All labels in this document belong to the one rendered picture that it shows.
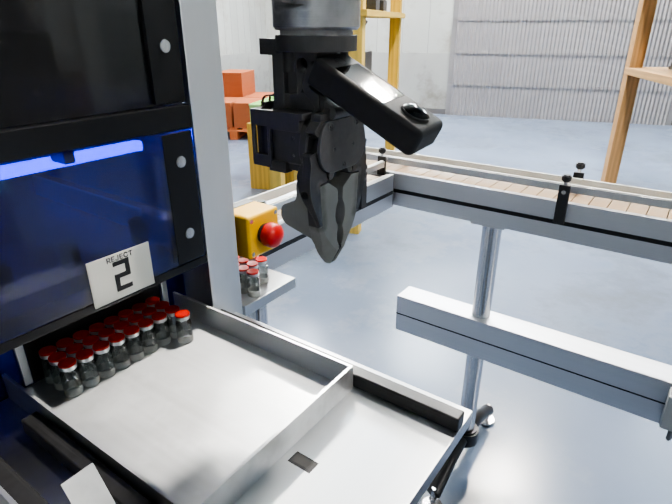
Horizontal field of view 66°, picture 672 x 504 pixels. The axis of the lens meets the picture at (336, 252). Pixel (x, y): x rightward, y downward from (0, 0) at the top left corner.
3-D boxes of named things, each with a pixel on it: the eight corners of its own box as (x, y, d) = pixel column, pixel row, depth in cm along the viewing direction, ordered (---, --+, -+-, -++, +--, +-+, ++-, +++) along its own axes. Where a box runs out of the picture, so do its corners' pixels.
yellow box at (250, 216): (219, 250, 86) (215, 209, 83) (249, 236, 91) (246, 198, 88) (252, 261, 82) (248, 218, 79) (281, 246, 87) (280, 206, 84)
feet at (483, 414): (415, 507, 152) (418, 471, 146) (478, 411, 189) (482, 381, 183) (440, 520, 148) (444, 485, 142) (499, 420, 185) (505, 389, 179)
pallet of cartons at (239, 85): (236, 121, 755) (232, 68, 726) (298, 124, 728) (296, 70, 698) (188, 137, 644) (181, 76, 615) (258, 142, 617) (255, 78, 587)
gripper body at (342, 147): (302, 156, 55) (298, 33, 50) (370, 168, 50) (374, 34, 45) (251, 171, 49) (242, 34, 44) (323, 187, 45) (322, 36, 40)
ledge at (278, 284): (189, 293, 93) (188, 283, 92) (241, 268, 102) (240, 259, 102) (245, 317, 85) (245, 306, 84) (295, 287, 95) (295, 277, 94)
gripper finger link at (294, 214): (294, 250, 55) (291, 165, 51) (340, 264, 52) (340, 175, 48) (274, 260, 52) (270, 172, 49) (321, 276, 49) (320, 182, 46)
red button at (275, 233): (253, 247, 83) (251, 224, 81) (269, 239, 86) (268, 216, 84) (270, 252, 81) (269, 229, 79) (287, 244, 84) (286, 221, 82)
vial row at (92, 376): (61, 393, 64) (53, 363, 62) (177, 329, 78) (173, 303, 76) (71, 400, 63) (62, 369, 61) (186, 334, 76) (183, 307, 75)
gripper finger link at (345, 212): (312, 241, 57) (310, 159, 53) (357, 254, 54) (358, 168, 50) (294, 250, 55) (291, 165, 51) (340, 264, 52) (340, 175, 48)
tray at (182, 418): (8, 397, 64) (1, 374, 62) (177, 310, 83) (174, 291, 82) (193, 542, 46) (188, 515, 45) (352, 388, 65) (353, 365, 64)
